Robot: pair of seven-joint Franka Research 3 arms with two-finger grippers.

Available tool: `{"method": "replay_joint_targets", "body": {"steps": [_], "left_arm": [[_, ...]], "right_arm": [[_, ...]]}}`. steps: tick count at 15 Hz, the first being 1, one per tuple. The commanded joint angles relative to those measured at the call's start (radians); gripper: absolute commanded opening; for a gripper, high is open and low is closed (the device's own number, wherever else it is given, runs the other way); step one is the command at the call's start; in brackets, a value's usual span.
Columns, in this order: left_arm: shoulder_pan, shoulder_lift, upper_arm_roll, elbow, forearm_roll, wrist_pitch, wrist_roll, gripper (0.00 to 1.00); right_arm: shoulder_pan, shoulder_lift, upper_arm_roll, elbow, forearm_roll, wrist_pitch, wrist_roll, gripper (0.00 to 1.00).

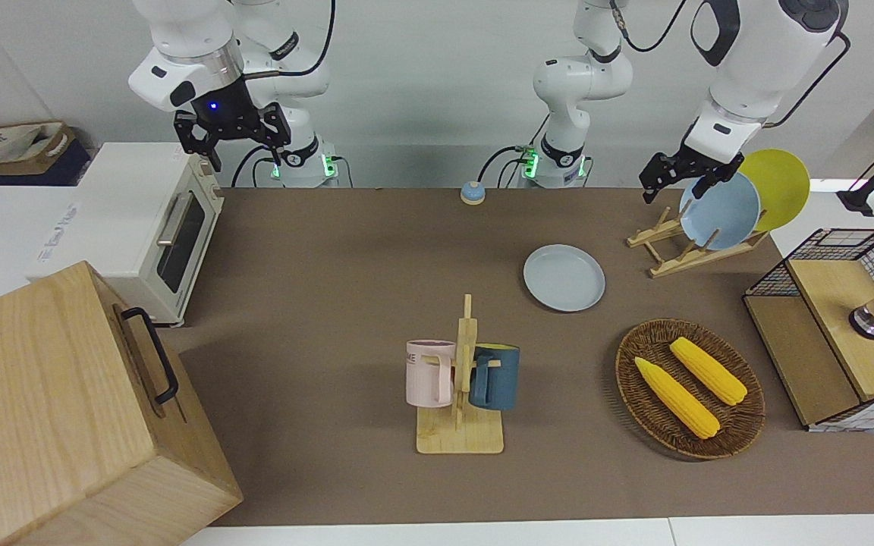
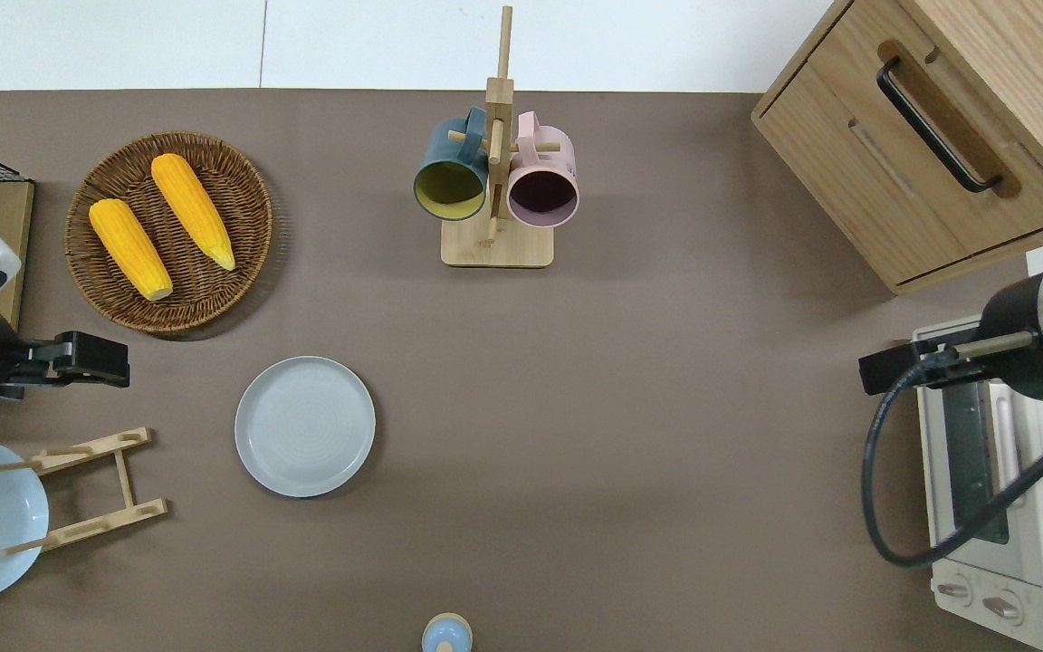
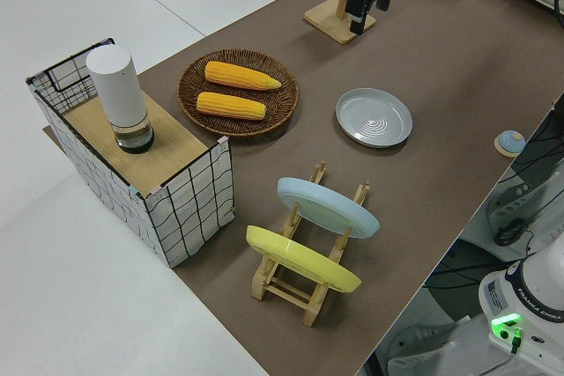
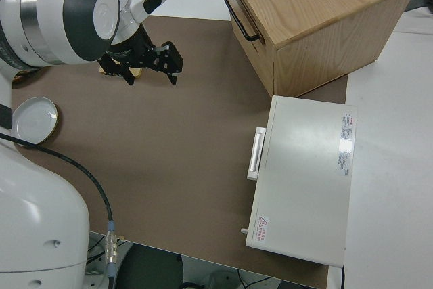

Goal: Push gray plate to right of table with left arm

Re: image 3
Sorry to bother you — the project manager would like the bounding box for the pointed yellow corn cob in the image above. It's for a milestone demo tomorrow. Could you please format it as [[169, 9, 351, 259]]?
[[204, 61, 283, 92]]

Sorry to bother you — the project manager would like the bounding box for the wire grid storage box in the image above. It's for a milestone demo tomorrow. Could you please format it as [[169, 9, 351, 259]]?
[[25, 36, 234, 269]]

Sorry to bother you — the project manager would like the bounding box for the wooden mug stand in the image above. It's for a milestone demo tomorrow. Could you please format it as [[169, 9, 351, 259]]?
[[303, 0, 377, 46]]

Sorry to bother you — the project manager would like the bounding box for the blunt yellow corn cob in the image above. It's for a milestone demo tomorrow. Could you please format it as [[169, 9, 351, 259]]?
[[196, 91, 267, 122]]

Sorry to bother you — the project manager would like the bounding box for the brown table mat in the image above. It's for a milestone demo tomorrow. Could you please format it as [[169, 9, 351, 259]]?
[[41, 0, 564, 376]]

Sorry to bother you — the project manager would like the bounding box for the brown wicker basket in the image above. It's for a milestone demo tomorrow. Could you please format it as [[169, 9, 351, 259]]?
[[177, 48, 301, 138]]

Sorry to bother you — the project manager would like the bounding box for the blue bell with wooden base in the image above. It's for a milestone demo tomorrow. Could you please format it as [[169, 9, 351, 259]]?
[[493, 129, 525, 158]]

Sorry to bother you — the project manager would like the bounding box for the gray round plate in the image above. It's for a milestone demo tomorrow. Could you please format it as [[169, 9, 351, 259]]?
[[335, 87, 414, 149]]

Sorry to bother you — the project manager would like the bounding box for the gray robot mounting base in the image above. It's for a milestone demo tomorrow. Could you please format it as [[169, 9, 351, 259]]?
[[386, 317, 486, 376]]

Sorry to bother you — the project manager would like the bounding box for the light blue plate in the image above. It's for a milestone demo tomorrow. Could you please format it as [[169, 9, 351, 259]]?
[[277, 176, 381, 240]]

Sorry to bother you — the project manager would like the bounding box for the wooden lid board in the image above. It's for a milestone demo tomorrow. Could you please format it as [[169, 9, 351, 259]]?
[[61, 93, 209, 195]]

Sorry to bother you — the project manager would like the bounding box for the black floor cable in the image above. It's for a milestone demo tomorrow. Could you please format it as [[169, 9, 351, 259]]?
[[492, 217, 564, 249], [422, 259, 534, 293]]

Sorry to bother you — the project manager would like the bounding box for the yellow plate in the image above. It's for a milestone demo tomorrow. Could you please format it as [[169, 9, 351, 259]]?
[[245, 225, 363, 294]]

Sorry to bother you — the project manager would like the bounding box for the wooden plate rack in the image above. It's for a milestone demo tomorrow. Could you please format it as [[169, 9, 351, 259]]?
[[250, 160, 372, 328]]

